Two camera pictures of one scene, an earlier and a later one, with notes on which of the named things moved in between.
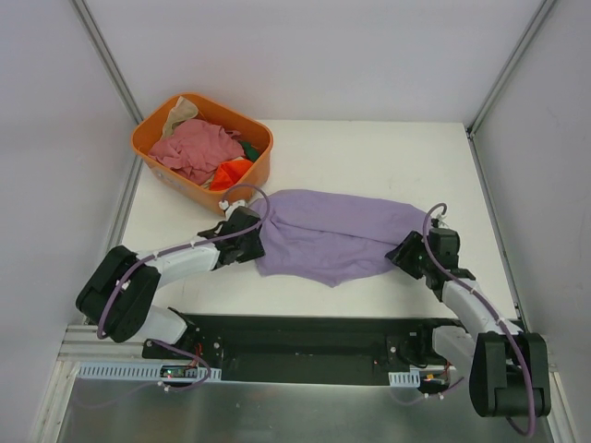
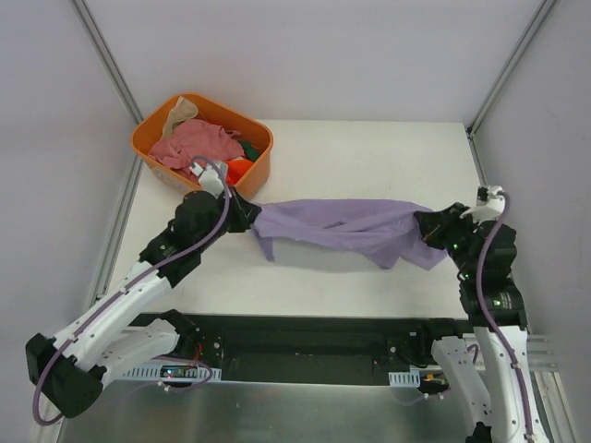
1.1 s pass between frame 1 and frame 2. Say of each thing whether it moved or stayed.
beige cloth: stayed
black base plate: stayed
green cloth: stayed
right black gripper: moved
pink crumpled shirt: stayed
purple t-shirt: moved
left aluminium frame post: stayed
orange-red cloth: stayed
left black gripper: moved
